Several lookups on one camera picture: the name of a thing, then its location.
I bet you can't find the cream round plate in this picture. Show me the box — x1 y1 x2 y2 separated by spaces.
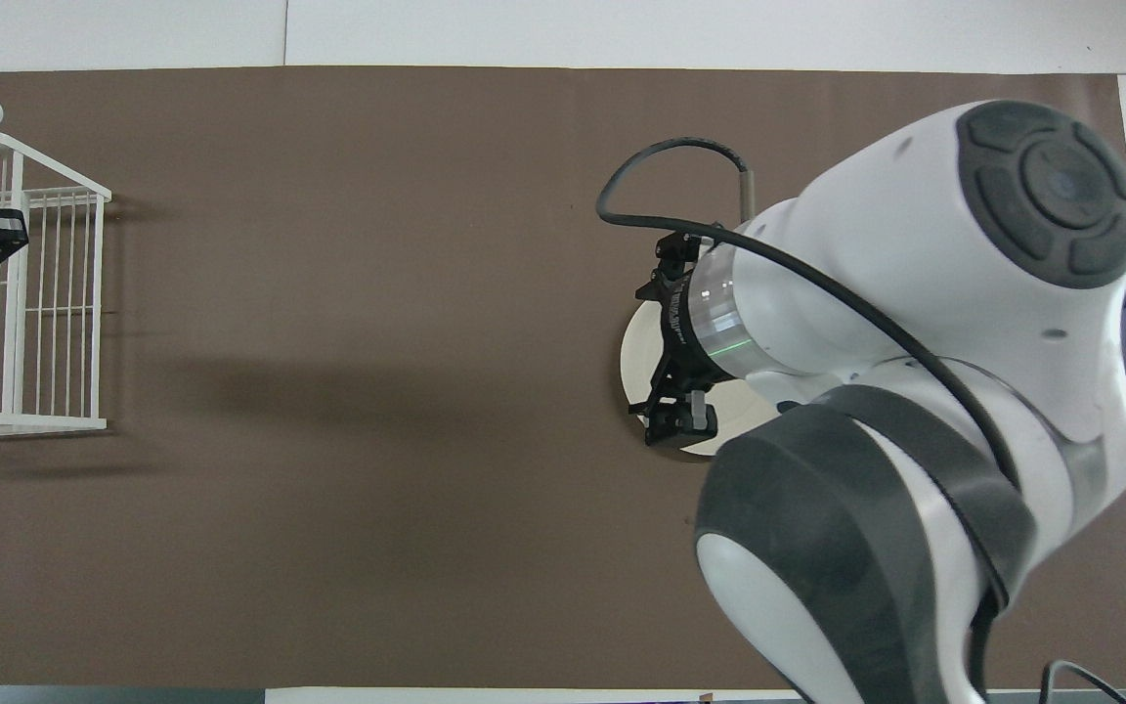
619 303 779 459

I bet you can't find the white wire basket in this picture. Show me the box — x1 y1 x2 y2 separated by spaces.
0 132 112 438

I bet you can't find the brown table mat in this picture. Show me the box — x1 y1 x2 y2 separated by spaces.
0 66 1126 690

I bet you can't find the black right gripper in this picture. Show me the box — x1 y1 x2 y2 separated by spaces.
628 231 720 449

